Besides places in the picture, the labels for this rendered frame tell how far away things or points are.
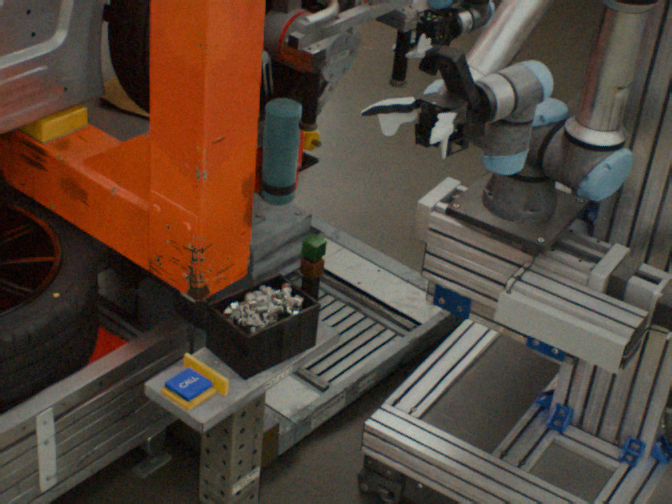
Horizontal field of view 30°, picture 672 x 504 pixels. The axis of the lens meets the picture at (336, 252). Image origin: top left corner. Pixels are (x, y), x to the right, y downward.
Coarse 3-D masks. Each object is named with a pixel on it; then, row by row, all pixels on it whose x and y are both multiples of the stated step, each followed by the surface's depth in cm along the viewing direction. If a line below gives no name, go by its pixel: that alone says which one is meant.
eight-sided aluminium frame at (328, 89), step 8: (344, 0) 323; (352, 0) 320; (360, 0) 321; (344, 8) 324; (352, 8) 321; (360, 24) 326; (352, 32) 324; (360, 32) 327; (360, 40) 328; (320, 80) 330; (320, 88) 326; (328, 88) 327; (320, 96) 326; (328, 96) 329; (320, 104) 328; (320, 112) 328; (264, 120) 318
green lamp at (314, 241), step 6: (312, 234) 270; (306, 240) 268; (312, 240) 268; (318, 240) 268; (324, 240) 268; (306, 246) 268; (312, 246) 267; (318, 246) 267; (324, 246) 269; (306, 252) 268; (312, 252) 267; (318, 252) 268; (324, 252) 270; (312, 258) 268; (318, 258) 269
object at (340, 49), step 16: (272, 16) 303; (288, 16) 301; (304, 16) 300; (272, 32) 301; (288, 32) 299; (272, 48) 303; (336, 48) 296; (352, 48) 301; (288, 64) 303; (336, 64) 299; (336, 80) 302
